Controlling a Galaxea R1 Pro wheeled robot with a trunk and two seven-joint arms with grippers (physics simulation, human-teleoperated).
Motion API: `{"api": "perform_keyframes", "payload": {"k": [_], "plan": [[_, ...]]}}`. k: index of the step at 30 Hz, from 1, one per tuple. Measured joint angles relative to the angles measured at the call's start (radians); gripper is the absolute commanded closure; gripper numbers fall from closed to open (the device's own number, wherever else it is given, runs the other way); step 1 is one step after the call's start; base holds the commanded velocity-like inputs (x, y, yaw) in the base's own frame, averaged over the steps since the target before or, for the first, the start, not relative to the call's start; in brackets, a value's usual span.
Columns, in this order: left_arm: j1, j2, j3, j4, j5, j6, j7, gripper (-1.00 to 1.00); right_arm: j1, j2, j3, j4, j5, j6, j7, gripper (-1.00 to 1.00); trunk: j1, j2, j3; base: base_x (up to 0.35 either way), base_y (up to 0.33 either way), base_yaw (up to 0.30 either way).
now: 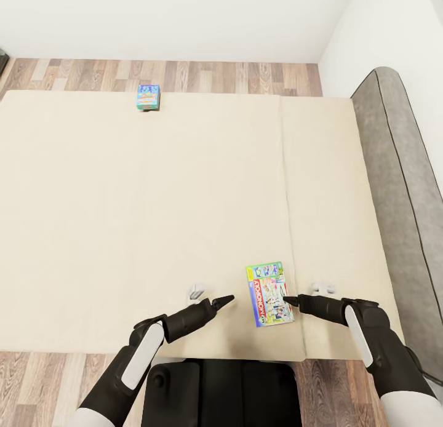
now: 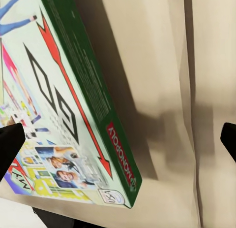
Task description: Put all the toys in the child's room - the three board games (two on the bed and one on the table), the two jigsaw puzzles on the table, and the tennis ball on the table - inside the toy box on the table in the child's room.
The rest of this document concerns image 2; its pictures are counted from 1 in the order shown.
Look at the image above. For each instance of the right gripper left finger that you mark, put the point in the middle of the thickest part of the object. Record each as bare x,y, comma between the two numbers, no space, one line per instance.
12,138

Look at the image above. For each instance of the bed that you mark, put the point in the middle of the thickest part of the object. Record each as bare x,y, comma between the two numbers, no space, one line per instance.
170,69

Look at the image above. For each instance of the board game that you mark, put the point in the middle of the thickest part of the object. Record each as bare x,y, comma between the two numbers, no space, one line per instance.
51,82

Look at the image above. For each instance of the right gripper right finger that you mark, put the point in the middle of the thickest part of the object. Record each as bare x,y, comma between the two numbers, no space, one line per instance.
228,138

